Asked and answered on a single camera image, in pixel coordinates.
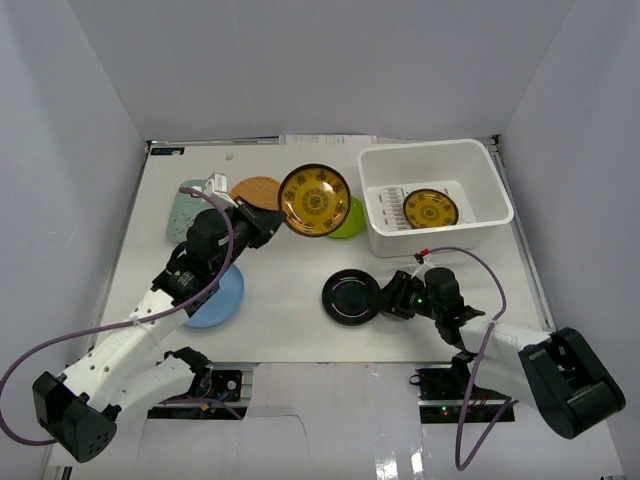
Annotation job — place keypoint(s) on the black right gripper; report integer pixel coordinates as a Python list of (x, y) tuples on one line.
[(401, 283)]

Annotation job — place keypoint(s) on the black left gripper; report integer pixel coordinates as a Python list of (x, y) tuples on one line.
[(261, 220)]

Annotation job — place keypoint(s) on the black round plate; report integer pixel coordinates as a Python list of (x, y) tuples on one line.
[(351, 297)]

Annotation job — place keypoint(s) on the yellow patterned plate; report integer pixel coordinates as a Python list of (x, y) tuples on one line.
[(316, 200), (428, 208)]

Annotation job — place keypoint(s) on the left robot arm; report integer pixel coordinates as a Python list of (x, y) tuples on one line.
[(82, 407)]

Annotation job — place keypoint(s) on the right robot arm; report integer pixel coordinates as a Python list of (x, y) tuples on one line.
[(557, 373)]

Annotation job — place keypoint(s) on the white plastic bin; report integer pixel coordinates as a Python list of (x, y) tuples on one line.
[(463, 168)]

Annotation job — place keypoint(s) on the orange woven round plate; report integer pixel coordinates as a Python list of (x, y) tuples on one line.
[(259, 191)]

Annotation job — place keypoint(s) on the celadon rectangular plate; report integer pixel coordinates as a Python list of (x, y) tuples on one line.
[(185, 208)]

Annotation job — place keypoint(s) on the green round plate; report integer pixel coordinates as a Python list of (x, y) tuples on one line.
[(354, 223)]

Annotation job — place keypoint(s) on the white dish rack insert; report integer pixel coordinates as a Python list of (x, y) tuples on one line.
[(391, 200)]

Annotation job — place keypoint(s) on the light blue round plate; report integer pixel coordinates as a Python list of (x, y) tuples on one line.
[(224, 304)]

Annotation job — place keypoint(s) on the blue label sticker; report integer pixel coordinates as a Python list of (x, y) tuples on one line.
[(167, 151)]

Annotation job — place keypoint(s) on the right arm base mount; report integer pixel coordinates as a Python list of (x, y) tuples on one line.
[(441, 395)]

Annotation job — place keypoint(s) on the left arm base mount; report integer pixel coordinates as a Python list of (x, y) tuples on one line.
[(219, 401)]

